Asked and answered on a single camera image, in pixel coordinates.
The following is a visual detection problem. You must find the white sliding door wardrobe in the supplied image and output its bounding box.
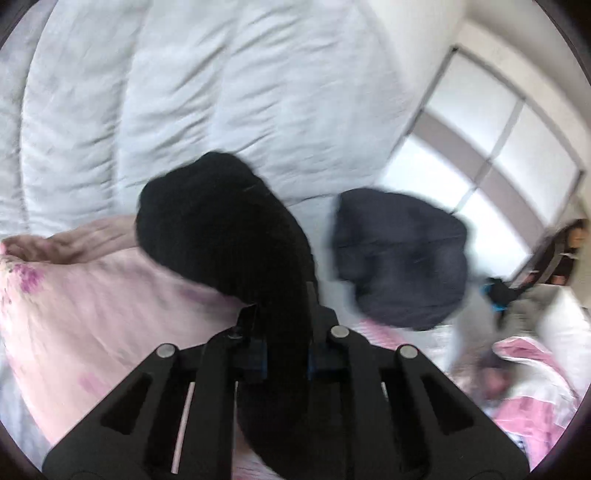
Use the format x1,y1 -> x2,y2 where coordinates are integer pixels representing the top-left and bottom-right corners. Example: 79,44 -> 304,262
379,46 -> 588,283

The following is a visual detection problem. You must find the black puffer jacket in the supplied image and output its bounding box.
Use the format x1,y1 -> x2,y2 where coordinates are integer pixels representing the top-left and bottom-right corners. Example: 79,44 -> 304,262
135,150 -> 345,480

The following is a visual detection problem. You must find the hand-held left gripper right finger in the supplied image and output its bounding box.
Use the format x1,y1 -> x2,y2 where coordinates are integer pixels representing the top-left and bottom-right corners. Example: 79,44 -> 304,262
305,285 -> 530,480

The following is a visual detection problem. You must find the white pillow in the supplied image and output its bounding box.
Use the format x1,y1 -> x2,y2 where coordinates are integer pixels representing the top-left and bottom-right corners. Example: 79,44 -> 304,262
538,288 -> 591,393

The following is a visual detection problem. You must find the white quilted bed cover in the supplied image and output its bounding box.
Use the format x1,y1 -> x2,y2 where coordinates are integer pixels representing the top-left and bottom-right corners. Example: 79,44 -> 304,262
0,0 -> 416,241

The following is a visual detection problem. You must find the person's right forearm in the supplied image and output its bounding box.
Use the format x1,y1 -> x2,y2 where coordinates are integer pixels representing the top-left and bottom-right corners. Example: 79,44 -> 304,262
512,255 -> 561,298

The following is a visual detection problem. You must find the dark navy garment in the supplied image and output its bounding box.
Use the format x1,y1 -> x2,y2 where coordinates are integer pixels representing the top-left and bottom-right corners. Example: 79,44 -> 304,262
329,187 -> 470,332

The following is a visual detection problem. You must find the pink floral blanket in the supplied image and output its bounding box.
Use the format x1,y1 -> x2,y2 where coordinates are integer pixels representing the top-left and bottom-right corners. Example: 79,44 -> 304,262
0,217 -> 259,480

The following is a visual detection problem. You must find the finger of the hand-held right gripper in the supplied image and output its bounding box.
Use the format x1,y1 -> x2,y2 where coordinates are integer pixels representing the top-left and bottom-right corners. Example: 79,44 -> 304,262
480,282 -> 505,324

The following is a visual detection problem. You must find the person's upper body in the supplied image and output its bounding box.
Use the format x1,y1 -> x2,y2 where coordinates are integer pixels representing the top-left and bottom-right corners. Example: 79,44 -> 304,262
538,218 -> 589,288

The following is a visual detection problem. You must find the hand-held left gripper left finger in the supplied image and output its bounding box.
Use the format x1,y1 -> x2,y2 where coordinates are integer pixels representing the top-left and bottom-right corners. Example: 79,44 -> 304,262
42,305 -> 267,480

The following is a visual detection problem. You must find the pink white printed cloth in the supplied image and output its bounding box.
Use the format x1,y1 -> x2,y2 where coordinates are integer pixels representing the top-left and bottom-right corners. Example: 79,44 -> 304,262
450,336 -> 583,468

